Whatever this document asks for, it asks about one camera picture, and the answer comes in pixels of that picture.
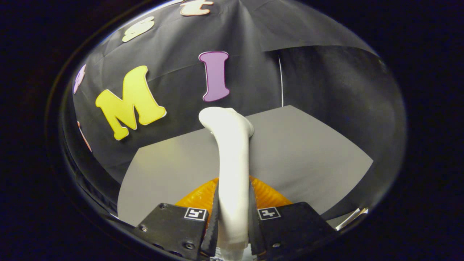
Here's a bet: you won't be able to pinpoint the black backdrop cloth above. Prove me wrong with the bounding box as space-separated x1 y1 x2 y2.
62 0 406 221

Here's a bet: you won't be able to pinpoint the white garment steamer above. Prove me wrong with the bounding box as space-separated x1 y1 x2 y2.
199 107 255 261

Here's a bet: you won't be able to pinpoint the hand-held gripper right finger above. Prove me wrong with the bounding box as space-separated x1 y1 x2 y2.
248 176 337 261

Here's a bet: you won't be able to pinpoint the white paper sheets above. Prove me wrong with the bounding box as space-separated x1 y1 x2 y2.
335 207 369 231

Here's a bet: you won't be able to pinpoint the grey cabinet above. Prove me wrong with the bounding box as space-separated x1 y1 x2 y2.
117 105 374 227

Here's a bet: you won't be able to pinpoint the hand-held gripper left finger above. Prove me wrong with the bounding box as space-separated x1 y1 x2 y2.
132 177 220 261

